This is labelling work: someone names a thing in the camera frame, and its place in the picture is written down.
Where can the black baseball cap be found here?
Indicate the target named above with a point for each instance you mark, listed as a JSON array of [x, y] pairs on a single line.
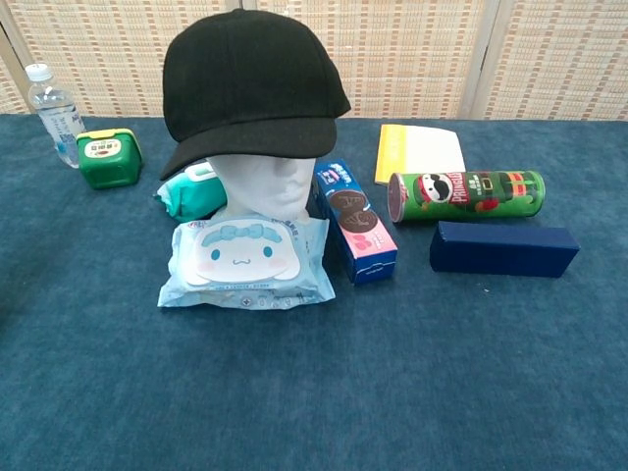
[[245, 83]]

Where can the white foam mannequin head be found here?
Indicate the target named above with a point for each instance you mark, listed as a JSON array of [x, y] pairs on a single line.
[[255, 186]]

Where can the blue Oreo cookie box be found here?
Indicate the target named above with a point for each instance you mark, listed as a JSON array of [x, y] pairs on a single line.
[[353, 221]]

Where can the light blue cartoon wipes pack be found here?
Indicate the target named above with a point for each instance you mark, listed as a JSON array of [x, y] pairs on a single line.
[[235, 260]]

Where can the teal wet wipes pack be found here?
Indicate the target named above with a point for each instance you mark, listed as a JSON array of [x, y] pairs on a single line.
[[191, 198]]

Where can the yellow and cream notebook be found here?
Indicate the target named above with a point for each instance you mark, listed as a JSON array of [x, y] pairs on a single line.
[[422, 147]]

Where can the blue table cloth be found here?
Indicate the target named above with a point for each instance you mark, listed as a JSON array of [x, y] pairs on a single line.
[[314, 382]]

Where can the green Pringles can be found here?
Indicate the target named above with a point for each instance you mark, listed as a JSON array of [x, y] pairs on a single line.
[[481, 196]]

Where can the dark blue rectangular box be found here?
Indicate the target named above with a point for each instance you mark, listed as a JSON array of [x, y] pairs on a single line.
[[500, 250]]

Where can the woven bamboo folding screen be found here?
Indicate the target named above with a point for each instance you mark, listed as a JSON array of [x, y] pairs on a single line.
[[417, 49]]

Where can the green box with yellow lid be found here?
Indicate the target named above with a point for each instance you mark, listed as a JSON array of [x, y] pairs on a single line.
[[108, 167]]

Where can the clear plastic water bottle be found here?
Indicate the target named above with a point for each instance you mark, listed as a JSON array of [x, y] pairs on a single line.
[[51, 108]]

